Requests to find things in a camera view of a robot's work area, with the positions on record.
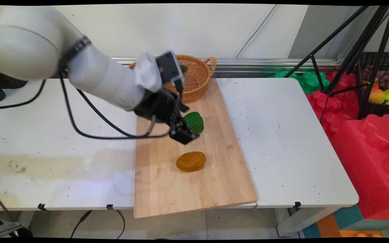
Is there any large red foam block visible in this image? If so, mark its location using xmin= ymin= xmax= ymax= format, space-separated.
xmin=330 ymin=114 xmax=389 ymax=220

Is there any black camera tripod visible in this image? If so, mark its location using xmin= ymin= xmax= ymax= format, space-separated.
xmin=284 ymin=5 xmax=389 ymax=120

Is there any small red foam block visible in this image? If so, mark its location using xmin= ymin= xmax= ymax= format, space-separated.
xmin=305 ymin=72 xmax=361 ymax=137

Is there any green foam block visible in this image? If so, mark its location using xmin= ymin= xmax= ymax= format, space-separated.
xmin=268 ymin=71 xmax=331 ymax=95

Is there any green bell pepper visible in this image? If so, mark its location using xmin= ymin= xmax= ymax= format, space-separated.
xmin=183 ymin=111 xmax=205 ymax=134

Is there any wooden cutting board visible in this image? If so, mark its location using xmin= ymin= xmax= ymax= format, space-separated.
xmin=133 ymin=78 xmax=258 ymax=220

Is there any purple grapes bunch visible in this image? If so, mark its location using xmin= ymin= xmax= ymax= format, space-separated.
xmin=362 ymin=66 xmax=389 ymax=90

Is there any woven wicker basket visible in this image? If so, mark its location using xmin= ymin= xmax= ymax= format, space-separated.
xmin=129 ymin=54 xmax=217 ymax=104

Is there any peach coloured fruit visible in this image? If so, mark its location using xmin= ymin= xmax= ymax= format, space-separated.
xmin=368 ymin=88 xmax=386 ymax=104

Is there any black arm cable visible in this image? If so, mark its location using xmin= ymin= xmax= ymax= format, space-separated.
xmin=0 ymin=66 xmax=173 ymax=140

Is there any brown potato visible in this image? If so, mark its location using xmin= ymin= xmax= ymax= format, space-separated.
xmin=176 ymin=151 xmax=207 ymax=173

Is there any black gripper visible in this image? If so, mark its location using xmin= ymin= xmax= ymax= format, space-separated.
xmin=134 ymin=88 xmax=201 ymax=145

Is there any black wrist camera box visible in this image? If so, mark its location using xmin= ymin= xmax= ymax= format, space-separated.
xmin=156 ymin=51 xmax=185 ymax=93

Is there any black floor cable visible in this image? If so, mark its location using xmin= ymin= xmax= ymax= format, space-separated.
xmin=70 ymin=209 xmax=126 ymax=239

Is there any metal wall rail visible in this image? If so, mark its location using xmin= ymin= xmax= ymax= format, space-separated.
xmin=112 ymin=57 xmax=343 ymax=73

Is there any black basket with grapes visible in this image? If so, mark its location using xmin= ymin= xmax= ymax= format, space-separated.
xmin=356 ymin=52 xmax=389 ymax=118

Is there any black basket with lemon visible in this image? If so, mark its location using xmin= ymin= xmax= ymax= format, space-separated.
xmin=0 ymin=70 xmax=28 ymax=90

